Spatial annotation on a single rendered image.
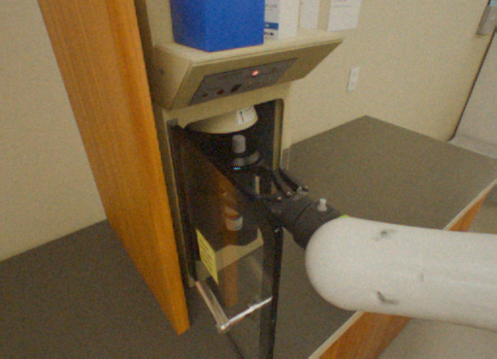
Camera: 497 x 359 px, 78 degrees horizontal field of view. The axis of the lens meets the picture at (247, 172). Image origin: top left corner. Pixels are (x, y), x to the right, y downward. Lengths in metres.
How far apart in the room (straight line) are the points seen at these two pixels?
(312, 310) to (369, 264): 0.46
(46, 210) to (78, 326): 0.38
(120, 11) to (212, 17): 0.11
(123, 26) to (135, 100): 0.09
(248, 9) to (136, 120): 0.21
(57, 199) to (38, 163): 0.13
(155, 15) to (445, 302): 0.50
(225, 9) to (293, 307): 0.64
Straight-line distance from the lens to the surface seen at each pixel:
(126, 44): 0.41
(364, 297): 0.36
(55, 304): 0.91
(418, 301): 0.35
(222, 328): 0.45
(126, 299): 0.85
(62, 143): 0.99
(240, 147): 0.65
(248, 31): 0.47
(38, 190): 1.04
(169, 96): 0.50
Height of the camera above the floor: 1.59
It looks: 32 degrees down
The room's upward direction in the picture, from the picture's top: straight up
